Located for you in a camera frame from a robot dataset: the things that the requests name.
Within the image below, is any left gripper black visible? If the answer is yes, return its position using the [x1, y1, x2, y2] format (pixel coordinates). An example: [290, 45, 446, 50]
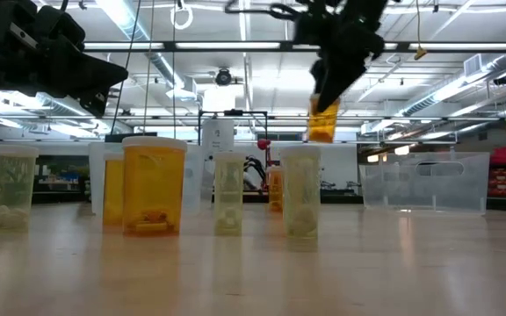
[0, 0, 129, 118]

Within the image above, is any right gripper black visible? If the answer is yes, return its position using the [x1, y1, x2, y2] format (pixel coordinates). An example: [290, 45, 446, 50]
[294, 11, 389, 113]

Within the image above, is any orange pill bottle white cap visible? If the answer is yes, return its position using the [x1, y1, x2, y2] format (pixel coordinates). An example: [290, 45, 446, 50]
[266, 165, 285, 213]
[102, 152, 125, 229]
[307, 93, 341, 144]

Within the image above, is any large orange pill bottle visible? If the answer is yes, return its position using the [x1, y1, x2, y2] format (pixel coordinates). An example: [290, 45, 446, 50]
[121, 136, 188, 237]

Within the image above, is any clear pill bottle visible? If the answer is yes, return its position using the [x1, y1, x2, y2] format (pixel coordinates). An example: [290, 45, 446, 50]
[213, 151, 247, 236]
[0, 144, 40, 233]

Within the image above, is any black beam with light strips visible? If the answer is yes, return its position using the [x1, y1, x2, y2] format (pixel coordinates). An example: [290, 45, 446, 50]
[83, 40, 506, 54]

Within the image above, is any red background robot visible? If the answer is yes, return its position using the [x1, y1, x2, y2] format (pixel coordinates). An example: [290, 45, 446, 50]
[256, 138, 281, 194]

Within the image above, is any yellow hanging hook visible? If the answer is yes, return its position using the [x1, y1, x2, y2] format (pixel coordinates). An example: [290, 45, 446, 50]
[413, 0, 429, 61]

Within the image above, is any black round ceiling fixture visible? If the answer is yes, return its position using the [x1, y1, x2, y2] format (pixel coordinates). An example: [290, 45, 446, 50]
[214, 67, 234, 87]

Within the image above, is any white sign board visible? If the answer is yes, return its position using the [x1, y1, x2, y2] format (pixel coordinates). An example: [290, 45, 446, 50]
[201, 118, 235, 154]

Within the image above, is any black hanging cable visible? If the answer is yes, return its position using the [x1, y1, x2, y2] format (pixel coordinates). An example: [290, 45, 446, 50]
[110, 0, 143, 135]

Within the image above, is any thin grey hanging cable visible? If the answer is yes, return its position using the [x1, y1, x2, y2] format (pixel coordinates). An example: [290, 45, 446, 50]
[142, 0, 155, 133]

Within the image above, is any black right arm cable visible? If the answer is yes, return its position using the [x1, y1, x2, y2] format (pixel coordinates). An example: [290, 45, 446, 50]
[224, 1, 307, 22]

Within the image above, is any black background stand frame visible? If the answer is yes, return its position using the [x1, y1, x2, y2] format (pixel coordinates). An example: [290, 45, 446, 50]
[197, 109, 269, 147]

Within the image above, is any white hanging ring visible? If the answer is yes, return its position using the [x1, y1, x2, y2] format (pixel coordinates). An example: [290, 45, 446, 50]
[170, 3, 194, 32]

